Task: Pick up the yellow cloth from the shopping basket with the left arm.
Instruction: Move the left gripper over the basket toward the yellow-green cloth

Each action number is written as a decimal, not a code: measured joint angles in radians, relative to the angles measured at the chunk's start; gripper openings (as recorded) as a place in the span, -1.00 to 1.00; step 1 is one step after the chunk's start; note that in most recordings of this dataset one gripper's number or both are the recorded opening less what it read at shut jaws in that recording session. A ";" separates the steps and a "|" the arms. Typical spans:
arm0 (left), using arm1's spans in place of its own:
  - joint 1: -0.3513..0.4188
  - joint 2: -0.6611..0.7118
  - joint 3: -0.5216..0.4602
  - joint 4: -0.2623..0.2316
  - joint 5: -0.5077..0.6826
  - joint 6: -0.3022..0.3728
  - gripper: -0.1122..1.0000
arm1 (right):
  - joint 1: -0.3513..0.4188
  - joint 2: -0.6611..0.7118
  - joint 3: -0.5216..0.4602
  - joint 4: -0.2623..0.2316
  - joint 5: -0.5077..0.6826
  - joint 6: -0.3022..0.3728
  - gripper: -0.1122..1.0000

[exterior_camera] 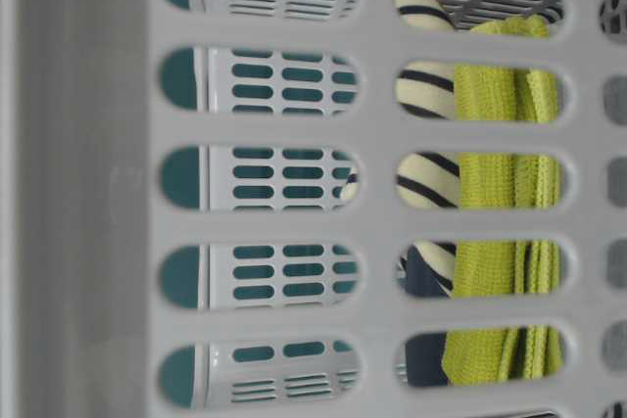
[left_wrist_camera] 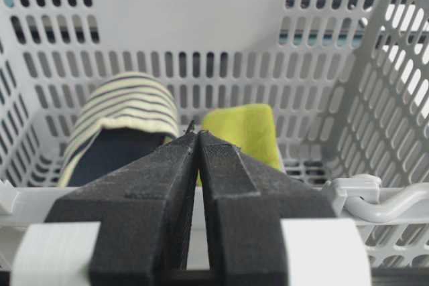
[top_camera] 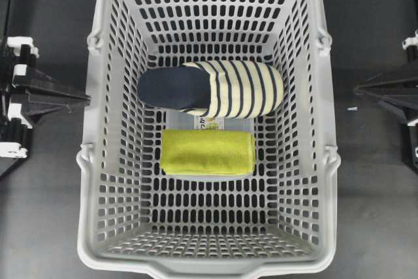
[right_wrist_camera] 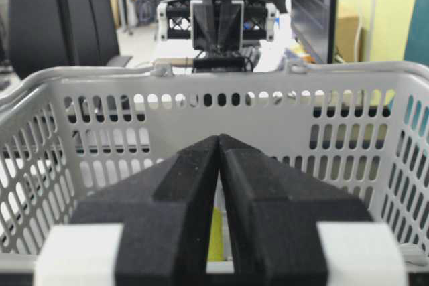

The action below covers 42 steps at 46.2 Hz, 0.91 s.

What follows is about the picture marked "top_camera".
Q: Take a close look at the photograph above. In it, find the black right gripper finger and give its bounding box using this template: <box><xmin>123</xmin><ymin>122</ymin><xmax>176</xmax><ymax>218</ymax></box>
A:
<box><xmin>355</xmin><ymin>91</ymin><xmax>417</xmax><ymax>125</ymax></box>
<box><xmin>354</xmin><ymin>69</ymin><xmax>417</xmax><ymax>95</ymax></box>

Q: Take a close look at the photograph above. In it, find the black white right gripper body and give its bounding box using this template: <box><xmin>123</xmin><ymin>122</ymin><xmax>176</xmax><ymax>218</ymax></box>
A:
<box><xmin>402</xmin><ymin>30</ymin><xmax>417</xmax><ymax>163</ymax></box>

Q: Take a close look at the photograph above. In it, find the yellow-green cloth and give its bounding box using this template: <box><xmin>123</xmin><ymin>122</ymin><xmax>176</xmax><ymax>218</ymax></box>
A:
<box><xmin>160</xmin><ymin>129</ymin><xmax>256</xmax><ymax>176</ymax></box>

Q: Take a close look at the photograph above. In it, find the navy striped cream slipper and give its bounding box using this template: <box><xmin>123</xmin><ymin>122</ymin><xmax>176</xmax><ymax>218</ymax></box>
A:
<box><xmin>138</xmin><ymin>60</ymin><xmax>284</xmax><ymax>119</ymax></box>

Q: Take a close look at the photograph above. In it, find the small printed label card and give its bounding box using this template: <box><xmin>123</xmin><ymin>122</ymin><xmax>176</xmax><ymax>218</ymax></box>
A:
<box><xmin>193</xmin><ymin>116</ymin><xmax>224</xmax><ymax>130</ymax></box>

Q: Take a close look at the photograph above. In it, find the grey plastic shopping basket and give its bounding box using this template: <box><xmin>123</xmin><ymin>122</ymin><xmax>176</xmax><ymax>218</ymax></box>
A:
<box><xmin>76</xmin><ymin>0</ymin><xmax>341</xmax><ymax>278</ymax></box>

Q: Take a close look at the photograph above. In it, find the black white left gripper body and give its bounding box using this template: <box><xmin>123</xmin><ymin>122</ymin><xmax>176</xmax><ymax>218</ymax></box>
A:
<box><xmin>1</xmin><ymin>37</ymin><xmax>39</xmax><ymax>157</ymax></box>

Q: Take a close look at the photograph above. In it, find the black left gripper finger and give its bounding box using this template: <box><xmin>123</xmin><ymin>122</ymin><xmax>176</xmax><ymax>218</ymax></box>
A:
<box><xmin>12</xmin><ymin>67</ymin><xmax>90</xmax><ymax>100</ymax></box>
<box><xmin>9</xmin><ymin>93</ymin><xmax>89</xmax><ymax>122</ymax></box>

